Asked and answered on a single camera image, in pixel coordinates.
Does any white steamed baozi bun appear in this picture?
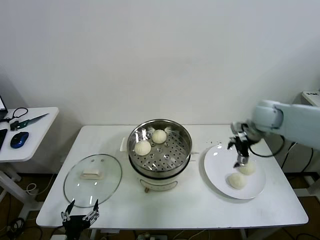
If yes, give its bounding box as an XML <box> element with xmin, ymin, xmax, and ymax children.
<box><xmin>226</xmin><ymin>172</ymin><xmax>246</xmax><ymax>190</ymax></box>
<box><xmin>151</xmin><ymin>129</ymin><xmax>167</xmax><ymax>145</ymax></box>
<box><xmin>134</xmin><ymin>139</ymin><xmax>152</xmax><ymax>156</ymax></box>
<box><xmin>237</xmin><ymin>161</ymin><xmax>256</xmax><ymax>176</ymax></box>

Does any white electric cooker base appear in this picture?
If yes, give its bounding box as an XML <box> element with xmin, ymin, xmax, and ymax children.
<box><xmin>120</xmin><ymin>136</ymin><xmax>201</xmax><ymax>194</ymax></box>

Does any glass lid with cream handle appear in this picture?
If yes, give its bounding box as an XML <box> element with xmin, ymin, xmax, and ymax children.
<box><xmin>63</xmin><ymin>153</ymin><xmax>123</xmax><ymax>209</ymax></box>

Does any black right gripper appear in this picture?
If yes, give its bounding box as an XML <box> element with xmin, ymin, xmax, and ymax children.
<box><xmin>226</xmin><ymin>132</ymin><xmax>253</xmax><ymax>169</ymax></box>

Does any blue computer mouse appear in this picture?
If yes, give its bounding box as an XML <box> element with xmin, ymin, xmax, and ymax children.
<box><xmin>10</xmin><ymin>131</ymin><xmax>30</xmax><ymax>149</ymax></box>

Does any green handled dark blade tool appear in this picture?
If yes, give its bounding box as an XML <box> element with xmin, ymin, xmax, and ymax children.
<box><xmin>9</xmin><ymin>112</ymin><xmax>50</xmax><ymax>131</ymax></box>

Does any white side table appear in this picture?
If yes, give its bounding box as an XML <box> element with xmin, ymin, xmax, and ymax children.
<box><xmin>0</xmin><ymin>106</ymin><xmax>60</xmax><ymax>221</ymax></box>

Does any stainless steel steamer basket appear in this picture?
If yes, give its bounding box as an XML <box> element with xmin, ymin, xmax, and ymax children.
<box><xmin>126</xmin><ymin>119</ymin><xmax>193</xmax><ymax>177</ymax></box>

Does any black looped cable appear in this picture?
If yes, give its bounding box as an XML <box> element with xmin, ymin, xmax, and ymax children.
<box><xmin>0</xmin><ymin>107</ymin><xmax>29</xmax><ymax>123</ymax></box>

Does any black adapter with cable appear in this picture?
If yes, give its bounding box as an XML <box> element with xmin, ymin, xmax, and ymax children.
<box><xmin>281</xmin><ymin>142</ymin><xmax>315</xmax><ymax>173</ymax></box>

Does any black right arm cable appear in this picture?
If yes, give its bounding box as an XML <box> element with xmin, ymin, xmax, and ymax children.
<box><xmin>248</xmin><ymin>134</ymin><xmax>287</xmax><ymax>158</ymax></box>

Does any white floor cable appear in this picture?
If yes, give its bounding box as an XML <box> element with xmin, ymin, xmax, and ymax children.
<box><xmin>24</xmin><ymin>172</ymin><xmax>57</xmax><ymax>196</ymax></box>

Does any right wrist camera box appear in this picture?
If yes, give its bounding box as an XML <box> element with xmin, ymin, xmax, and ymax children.
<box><xmin>230</xmin><ymin>121</ymin><xmax>248</xmax><ymax>135</ymax></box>

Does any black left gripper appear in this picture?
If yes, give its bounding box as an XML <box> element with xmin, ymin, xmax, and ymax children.
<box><xmin>60</xmin><ymin>198</ymin><xmax>100</xmax><ymax>240</ymax></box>

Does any black laptop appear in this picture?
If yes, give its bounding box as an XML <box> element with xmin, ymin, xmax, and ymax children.
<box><xmin>0</xmin><ymin>94</ymin><xmax>9</xmax><ymax>120</ymax></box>

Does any white round plate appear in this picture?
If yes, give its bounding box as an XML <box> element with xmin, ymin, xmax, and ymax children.
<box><xmin>203</xmin><ymin>143</ymin><xmax>267</xmax><ymax>200</ymax></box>

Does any black keyboard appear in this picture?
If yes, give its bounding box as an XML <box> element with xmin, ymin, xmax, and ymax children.
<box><xmin>0</xmin><ymin>128</ymin><xmax>9</xmax><ymax>152</ymax></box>

